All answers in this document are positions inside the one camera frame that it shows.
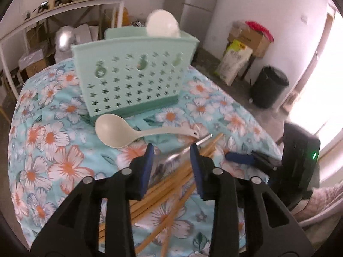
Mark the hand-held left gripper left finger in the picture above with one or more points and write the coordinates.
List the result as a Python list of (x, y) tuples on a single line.
[(146, 168)]

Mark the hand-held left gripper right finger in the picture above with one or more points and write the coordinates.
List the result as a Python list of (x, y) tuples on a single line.
[(197, 168)]

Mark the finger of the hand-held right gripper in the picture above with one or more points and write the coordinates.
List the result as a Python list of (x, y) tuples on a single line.
[(239, 158)]

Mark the pile of wooden chopsticks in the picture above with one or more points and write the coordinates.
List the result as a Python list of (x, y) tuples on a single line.
[(166, 184)]

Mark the metal spoon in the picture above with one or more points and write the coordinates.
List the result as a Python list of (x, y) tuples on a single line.
[(204, 139), (64, 38)]

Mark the white plastic ladle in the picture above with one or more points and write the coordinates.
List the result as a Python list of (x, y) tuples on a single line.
[(115, 131)]

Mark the mint green utensil holder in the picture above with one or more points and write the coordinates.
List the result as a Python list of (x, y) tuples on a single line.
[(134, 80)]

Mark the white rice paddle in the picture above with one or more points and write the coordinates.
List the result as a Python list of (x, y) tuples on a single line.
[(163, 22)]

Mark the black trash bin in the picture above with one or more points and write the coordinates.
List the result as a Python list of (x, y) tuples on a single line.
[(269, 88)]

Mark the floral light blue blanket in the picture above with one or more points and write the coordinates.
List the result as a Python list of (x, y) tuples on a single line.
[(59, 144)]

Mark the yellow green printed sack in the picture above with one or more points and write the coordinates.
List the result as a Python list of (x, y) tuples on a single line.
[(234, 61)]

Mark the large cardboard box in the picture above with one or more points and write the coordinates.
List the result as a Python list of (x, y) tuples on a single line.
[(252, 41)]

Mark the red cloth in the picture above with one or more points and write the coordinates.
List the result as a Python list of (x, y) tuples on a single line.
[(260, 29)]

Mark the yellow carton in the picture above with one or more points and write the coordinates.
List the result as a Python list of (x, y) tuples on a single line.
[(125, 17)]

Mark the cardboard box plastic wrapped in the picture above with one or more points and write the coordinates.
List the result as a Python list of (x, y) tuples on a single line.
[(36, 61)]

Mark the silver refrigerator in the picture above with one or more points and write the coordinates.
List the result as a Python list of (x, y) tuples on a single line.
[(201, 2)]

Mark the long white table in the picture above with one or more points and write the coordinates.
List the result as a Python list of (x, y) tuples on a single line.
[(67, 6)]

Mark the black electronic device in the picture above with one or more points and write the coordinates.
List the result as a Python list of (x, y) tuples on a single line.
[(44, 5)]

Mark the white wall switch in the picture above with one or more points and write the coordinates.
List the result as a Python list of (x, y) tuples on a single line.
[(304, 18)]

